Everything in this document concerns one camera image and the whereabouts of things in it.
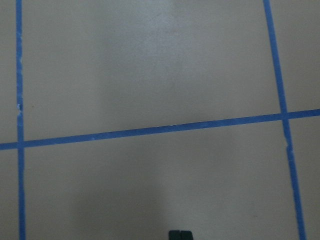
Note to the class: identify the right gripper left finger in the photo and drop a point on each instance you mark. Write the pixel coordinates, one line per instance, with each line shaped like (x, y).
(174, 235)

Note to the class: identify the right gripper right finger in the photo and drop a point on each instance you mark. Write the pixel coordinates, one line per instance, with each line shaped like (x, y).
(186, 235)

